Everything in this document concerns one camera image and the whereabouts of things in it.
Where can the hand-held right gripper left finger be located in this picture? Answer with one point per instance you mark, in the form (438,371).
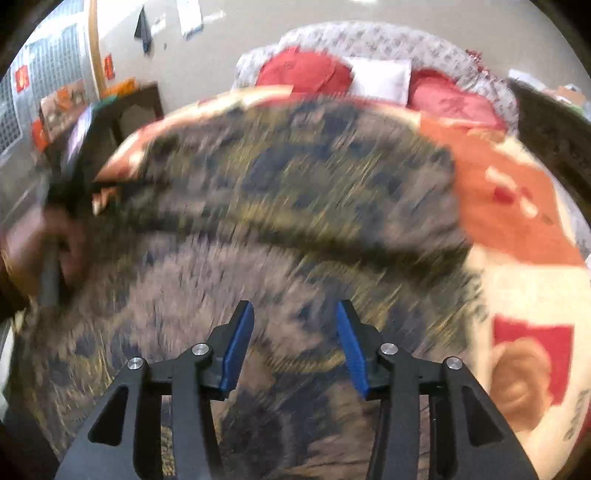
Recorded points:
(240,346)

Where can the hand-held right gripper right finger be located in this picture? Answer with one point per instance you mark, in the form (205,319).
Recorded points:
(351,350)

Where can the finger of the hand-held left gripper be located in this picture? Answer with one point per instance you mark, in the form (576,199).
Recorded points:
(124,187)

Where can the brown olive patterned garment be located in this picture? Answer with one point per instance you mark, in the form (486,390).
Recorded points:
(286,184)

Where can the person's left hand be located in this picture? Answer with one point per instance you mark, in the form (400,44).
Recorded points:
(27,249)

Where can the brown printed box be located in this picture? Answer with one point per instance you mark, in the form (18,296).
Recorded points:
(62,106)

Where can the dark wooden nightstand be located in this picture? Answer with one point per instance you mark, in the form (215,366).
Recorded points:
(138,108)

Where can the white window grille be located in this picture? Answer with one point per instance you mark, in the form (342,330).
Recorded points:
(46,69)

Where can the beige curved pipe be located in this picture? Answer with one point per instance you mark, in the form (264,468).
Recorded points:
(96,46)

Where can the dark hanging cloth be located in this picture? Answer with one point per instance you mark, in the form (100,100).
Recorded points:
(144,30)

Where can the round red pillow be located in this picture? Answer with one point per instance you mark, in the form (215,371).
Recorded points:
(302,71)

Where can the orange red printed blanket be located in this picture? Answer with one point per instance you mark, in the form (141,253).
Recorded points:
(508,207)

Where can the red embroidered pillow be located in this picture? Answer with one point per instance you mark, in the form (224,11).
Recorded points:
(450,101)

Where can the white pillow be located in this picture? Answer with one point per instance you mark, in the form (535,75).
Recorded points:
(381,78)

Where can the red floral pillows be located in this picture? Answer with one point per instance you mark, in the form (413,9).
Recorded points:
(383,41)

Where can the dark carved wooden cabinet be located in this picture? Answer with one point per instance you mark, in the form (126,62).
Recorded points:
(554,134)

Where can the red wall sticker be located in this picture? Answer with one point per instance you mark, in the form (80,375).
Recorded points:
(109,65)
(21,77)

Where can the white wall paper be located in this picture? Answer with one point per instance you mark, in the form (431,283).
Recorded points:
(189,16)

